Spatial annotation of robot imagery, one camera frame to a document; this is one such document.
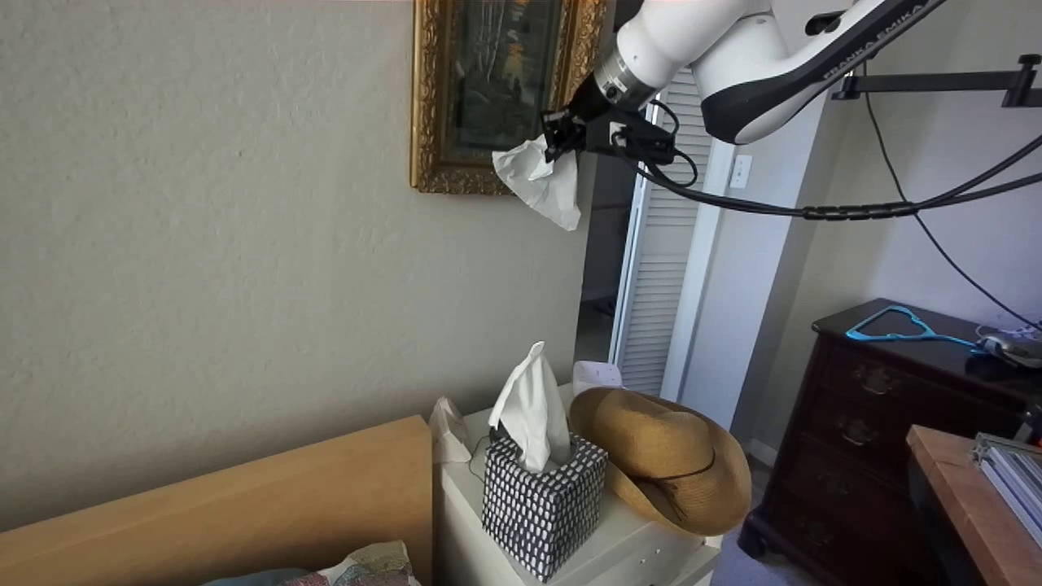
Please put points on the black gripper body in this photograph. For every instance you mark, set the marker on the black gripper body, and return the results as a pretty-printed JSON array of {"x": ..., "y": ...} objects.
[{"x": 587, "y": 106}]

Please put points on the white tissue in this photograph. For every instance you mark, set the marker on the white tissue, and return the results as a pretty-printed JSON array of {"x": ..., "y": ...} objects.
[
  {"x": 531, "y": 409},
  {"x": 540, "y": 185}
]

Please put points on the tan brimmed hat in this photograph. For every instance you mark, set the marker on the tan brimmed hat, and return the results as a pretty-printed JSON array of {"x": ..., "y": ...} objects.
[{"x": 663, "y": 443}]

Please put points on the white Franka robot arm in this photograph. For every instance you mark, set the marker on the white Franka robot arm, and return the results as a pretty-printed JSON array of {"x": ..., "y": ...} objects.
[{"x": 738, "y": 42}]

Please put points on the black white patterned tissue box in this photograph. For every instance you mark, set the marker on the black white patterned tissue box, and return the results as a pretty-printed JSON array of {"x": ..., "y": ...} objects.
[{"x": 540, "y": 508}]

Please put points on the white louvered closet door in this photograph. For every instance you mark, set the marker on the white louvered closet door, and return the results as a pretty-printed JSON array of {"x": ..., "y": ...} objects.
[{"x": 678, "y": 281}]

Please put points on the white nightstand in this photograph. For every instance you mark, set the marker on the white nightstand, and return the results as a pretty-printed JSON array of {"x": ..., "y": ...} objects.
[{"x": 640, "y": 554}]

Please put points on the dark wooden dresser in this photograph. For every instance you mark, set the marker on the dark wooden dresser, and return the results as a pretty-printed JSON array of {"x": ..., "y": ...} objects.
[{"x": 849, "y": 468}]

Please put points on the light wooden headboard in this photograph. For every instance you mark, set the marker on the light wooden headboard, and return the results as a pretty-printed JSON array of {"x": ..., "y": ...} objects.
[{"x": 272, "y": 498}]

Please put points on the floral bedspread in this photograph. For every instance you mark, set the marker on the floral bedspread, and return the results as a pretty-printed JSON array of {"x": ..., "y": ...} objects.
[{"x": 370, "y": 567}]

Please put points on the small grey gadget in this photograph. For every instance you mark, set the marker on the small grey gadget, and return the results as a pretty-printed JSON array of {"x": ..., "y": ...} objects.
[{"x": 1015, "y": 348}]

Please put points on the brown wooden desk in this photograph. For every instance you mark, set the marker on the brown wooden desk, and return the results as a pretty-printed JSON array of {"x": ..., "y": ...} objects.
[{"x": 965, "y": 498}]

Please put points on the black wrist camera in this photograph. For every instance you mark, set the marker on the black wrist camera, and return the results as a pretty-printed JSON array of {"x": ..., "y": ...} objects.
[{"x": 635, "y": 139}]

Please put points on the ornate gold picture frame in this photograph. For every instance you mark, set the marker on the ornate gold picture frame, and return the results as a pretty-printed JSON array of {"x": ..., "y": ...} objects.
[{"x": 427, "y": 109}]

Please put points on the white light switch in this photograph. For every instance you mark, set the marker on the white light switch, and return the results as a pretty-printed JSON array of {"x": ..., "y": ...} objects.
[{"x": 739, "y": 169}]

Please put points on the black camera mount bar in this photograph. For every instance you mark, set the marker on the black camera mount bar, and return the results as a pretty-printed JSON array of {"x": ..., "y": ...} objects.
[{"x": 944, "y": 78}]

